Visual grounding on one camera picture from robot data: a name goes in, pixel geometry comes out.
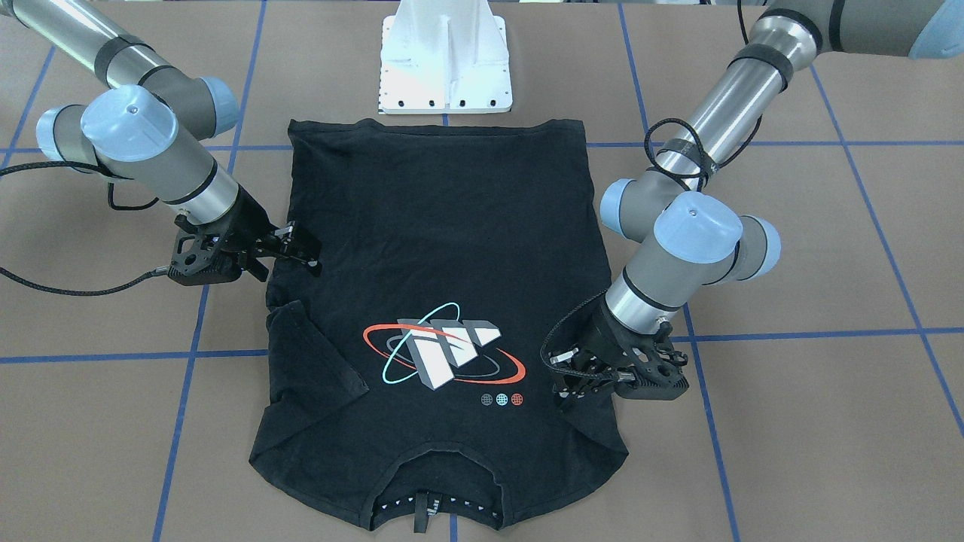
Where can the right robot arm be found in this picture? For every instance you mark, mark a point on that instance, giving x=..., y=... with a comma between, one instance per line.
x=149, y=127

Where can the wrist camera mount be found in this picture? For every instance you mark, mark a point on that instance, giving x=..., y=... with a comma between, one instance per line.
x=198, y=256
x=656, y=365

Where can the black printed t-shirt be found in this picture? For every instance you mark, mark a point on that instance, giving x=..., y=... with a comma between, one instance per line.
x=406, y=377

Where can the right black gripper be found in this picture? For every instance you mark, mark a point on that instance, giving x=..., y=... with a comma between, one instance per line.
x=247, y=220

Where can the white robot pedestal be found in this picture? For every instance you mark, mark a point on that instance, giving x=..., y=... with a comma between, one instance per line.
x=444, y=57

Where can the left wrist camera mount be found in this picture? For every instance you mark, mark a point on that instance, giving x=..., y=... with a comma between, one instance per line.
x=656, y=365

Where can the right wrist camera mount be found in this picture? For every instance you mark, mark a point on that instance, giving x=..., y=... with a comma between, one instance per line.
x=198, y=256

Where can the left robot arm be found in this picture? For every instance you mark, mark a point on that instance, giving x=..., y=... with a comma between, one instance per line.
x=859, y=165

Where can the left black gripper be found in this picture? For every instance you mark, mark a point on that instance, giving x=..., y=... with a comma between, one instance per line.
x=602, y=339

